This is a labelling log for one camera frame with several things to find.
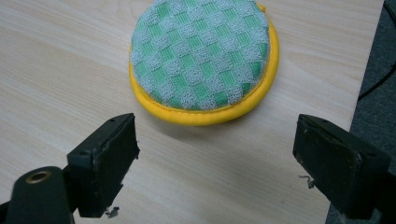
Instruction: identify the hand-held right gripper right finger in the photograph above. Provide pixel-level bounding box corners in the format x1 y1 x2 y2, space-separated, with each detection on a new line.
292 113 391 220

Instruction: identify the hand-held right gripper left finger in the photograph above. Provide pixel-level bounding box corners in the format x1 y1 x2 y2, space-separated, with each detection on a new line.
66 112 141 218

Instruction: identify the round green checkered yellow sponge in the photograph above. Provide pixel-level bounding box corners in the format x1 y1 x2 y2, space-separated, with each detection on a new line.
128 0 280 127

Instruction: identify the black cable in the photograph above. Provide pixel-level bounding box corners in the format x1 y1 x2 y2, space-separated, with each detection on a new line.
358 2 396 101

